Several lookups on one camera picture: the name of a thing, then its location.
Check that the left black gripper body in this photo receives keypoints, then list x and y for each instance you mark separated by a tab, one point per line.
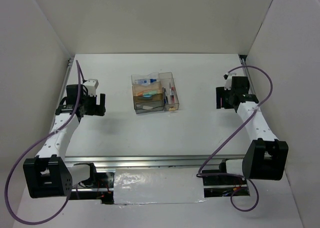
90	107

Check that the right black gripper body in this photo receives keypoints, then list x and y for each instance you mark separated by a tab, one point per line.
226	95

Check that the beige eraser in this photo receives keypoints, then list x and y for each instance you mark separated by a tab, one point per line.
147	107

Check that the small blue cap bottle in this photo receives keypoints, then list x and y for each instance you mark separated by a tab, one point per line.
145	82

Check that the red gel pen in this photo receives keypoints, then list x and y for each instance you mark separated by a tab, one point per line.
172	97

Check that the black gel pen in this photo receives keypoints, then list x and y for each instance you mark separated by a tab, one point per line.
166	96

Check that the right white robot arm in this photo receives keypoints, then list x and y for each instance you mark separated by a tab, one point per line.
266	156

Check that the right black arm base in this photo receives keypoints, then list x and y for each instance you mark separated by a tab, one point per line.
221	180

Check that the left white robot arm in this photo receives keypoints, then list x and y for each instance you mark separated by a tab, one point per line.
46	174

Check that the tiered clear stationery organizer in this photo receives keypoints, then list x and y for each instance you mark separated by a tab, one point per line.
157	101

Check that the clear pen tray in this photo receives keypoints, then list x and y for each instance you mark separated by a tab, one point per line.
165	79

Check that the white foil sheet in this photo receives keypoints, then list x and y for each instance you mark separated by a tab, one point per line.
157	186

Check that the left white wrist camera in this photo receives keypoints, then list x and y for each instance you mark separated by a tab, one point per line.
91	86

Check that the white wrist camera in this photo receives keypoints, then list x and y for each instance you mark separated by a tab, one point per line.
228	81
91	86

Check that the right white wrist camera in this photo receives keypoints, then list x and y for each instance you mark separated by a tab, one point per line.
228	81

